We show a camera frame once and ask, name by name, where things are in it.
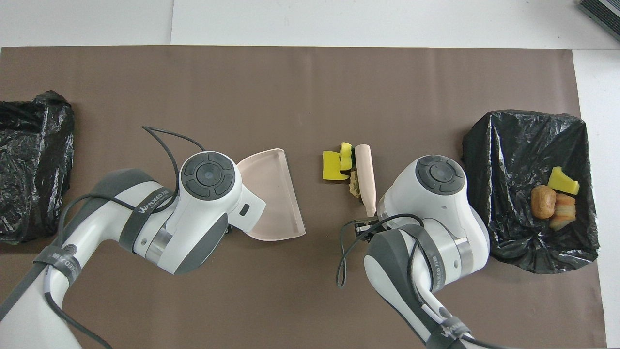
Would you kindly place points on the yellow sponge chunk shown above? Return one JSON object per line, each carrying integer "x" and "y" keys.
{"x": 333, "y": 167}

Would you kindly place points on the pink plastic dustpan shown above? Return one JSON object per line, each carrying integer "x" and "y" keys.
{"x": 276, "y": 203}

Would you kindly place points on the brown paper table mat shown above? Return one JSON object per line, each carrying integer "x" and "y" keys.
{"x": 310, "y": 300}

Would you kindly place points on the brown bread roll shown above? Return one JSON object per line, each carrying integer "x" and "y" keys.
{"x": 542, "y": 202}

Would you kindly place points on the small yellow green sponge piece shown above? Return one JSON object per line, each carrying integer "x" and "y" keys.
{"x": 346, "y": 155}

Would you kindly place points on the dark grey ribbed device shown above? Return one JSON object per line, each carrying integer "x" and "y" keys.
{"x": 605, "y": 12}

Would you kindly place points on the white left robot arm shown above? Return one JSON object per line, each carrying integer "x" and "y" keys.
{"x": 203, "y": 194}

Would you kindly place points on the yellow green sponge wedge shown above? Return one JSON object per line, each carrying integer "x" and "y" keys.
{"x": 562, "y": 182}

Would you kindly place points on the bin lined with black bag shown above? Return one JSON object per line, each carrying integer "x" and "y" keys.
{"x": 523, "y": 145}
{"x": 29, "y": 145}

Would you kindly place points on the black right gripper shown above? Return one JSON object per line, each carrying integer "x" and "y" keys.
{"x": 368, "y": 227}

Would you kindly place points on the orange striped croissant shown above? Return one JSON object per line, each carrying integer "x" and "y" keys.
{"x": 564, "y": 211}

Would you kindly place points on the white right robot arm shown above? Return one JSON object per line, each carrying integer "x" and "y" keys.
{"x": 436, "y": 203}

